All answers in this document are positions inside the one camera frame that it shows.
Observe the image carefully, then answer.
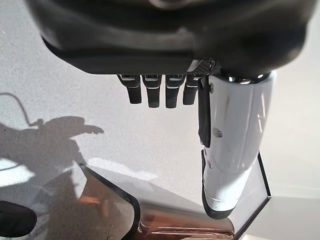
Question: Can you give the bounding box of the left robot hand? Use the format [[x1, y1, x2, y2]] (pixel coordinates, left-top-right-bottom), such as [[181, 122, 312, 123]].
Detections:
[[24, 0, 313, 220]]

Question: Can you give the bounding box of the glossy brown stool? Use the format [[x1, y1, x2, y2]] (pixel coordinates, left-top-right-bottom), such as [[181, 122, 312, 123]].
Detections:
[[78, 163, 236, 240]]

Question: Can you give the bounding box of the left robot leg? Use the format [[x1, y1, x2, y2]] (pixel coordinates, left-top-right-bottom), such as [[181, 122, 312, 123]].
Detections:
[[0, 199, 38, 238]]

